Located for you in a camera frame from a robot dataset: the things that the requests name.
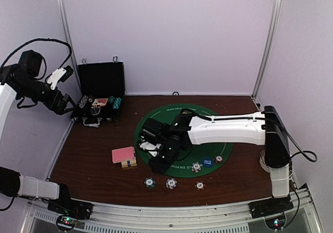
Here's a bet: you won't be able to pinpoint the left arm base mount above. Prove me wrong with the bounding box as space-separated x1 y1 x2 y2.
46 200 93 232

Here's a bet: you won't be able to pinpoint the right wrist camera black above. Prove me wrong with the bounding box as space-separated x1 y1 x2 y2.
139 118 165 143

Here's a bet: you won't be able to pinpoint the playing cards in case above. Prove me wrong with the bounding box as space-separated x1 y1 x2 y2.
92 98 108 107

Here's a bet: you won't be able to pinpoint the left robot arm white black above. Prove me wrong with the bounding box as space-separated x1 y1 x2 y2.
1 38 76 214

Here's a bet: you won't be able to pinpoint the blue tan chip row case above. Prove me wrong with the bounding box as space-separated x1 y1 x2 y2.
79 96 88 109

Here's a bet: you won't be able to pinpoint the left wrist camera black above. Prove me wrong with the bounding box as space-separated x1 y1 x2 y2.
18 50 45 77

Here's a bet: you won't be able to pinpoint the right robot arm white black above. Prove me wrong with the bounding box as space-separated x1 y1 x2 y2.
139 106 317 213

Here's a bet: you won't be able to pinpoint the round green poker mat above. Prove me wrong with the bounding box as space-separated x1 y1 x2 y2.
134 103 233 178

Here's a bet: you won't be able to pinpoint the black poker chip case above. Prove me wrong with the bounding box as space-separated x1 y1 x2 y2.
70 61 125 123

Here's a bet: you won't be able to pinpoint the silver case handle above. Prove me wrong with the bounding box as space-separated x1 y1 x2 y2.
83 121 100 128

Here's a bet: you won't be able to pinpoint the red-backed card deck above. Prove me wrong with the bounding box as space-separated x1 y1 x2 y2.
111 146 137 169

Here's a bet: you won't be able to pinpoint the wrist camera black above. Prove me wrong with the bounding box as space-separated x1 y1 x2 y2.
139 118 165 143
18 50 45 77

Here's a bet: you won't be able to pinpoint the brown orange chip stack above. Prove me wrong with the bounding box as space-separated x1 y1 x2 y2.
195 182 205 190

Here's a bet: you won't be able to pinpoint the aluminium front rail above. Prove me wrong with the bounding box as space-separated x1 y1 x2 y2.
24 183 322 233

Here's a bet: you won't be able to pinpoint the teal chip row in case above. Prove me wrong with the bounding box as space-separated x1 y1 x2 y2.
108 96 122 109

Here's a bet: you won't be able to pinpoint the stacked white bowls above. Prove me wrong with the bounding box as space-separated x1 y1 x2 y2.
259 149 270 173

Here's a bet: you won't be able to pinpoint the clear round dealer puck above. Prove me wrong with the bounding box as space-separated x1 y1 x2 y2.
90 107 101 116

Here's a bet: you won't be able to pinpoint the blue tan chip stack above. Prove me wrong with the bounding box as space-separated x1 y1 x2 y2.
165 178 177 189

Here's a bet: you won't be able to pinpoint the blue green chip stack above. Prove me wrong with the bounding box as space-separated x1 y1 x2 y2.
144 177 156 188

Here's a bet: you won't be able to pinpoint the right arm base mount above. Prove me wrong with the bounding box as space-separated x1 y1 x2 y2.
249 198 294 231

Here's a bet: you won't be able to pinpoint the blue small blind button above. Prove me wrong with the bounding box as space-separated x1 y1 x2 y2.
202 158 214 167

